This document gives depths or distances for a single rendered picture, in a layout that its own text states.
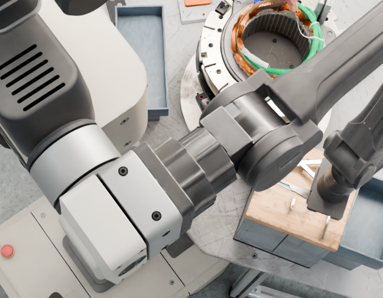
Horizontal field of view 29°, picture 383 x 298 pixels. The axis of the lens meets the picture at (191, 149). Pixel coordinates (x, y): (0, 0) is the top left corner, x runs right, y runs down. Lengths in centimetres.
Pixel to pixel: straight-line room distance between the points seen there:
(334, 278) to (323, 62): 106
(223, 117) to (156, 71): 87
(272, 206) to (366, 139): 45
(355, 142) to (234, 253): 72
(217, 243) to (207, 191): 104
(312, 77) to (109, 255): 30
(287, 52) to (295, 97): 89
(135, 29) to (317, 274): 72
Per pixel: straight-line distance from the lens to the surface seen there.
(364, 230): 165
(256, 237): 171
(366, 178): 121
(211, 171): 77
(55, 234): 235
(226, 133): 79
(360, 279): 185
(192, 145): 77
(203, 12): 198
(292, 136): 80
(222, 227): 181
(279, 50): 171
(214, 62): 159
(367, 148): 115
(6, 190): 268
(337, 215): 134
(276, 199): 154
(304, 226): 154
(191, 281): 231
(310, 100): 82
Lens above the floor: 255
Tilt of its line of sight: 73 degrees down
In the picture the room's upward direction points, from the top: 9 degrees clockwise
